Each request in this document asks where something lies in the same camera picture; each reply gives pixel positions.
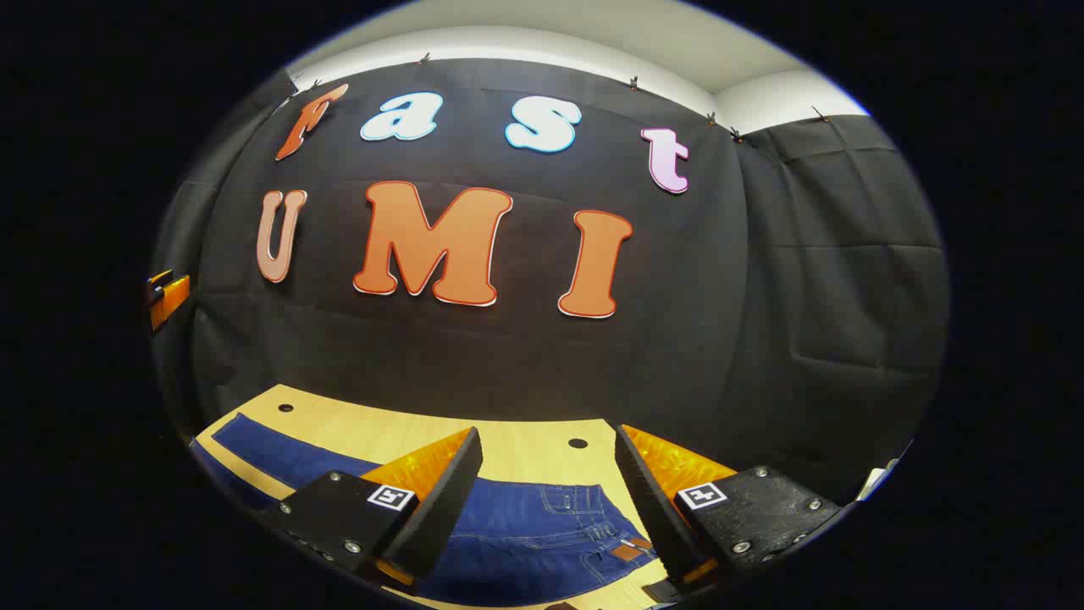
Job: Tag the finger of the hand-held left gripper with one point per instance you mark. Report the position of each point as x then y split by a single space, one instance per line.
174 298

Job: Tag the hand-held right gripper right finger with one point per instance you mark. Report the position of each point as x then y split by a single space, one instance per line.
648 500

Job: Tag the blue denim jeans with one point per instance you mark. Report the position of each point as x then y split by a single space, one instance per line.
525 534

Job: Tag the white object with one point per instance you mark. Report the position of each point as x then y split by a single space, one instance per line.
876 481

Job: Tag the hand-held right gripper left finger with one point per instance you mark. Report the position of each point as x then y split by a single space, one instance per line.
440 508

